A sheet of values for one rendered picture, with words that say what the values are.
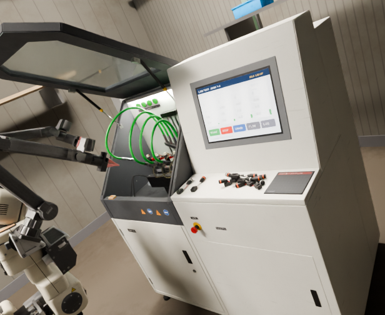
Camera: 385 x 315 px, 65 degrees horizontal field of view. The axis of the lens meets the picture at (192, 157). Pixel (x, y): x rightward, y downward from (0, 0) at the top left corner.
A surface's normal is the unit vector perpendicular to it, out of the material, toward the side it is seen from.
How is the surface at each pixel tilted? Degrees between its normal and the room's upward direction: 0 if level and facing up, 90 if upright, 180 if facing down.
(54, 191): 90
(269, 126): 76
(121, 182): 90
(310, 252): 90
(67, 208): 90
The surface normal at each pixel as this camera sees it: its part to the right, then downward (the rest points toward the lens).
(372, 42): -0.66, 0.51
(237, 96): -0.62, 0.29
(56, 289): 0.65, 0.00
